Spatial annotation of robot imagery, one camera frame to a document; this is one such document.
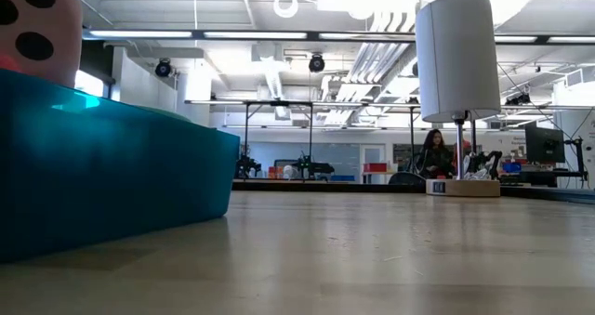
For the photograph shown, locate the large turquoise foam die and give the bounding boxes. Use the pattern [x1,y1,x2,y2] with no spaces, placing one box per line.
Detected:
[133,104,192,124]

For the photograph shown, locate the blue plastic bin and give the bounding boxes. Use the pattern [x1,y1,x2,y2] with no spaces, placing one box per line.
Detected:
[0,68,242,264]

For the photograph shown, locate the large pink foam die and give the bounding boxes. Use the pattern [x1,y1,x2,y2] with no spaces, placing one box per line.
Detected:
[0,0,84,88]

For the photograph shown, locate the black background stand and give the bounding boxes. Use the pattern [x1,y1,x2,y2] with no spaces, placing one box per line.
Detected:
[241,99,316,181]
[407,104,419,173]

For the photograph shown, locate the person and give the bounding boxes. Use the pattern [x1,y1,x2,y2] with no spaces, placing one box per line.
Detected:
[416,128,457,180]

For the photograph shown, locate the white shade lamp wooden base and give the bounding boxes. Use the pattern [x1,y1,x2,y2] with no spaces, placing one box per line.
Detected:
[415,0,502,199]

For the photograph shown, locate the black desk monitor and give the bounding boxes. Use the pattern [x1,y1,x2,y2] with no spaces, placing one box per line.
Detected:
[524,122,567,164]

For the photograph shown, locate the white ring light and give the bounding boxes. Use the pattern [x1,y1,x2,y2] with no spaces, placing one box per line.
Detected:
[272,0,299,20]

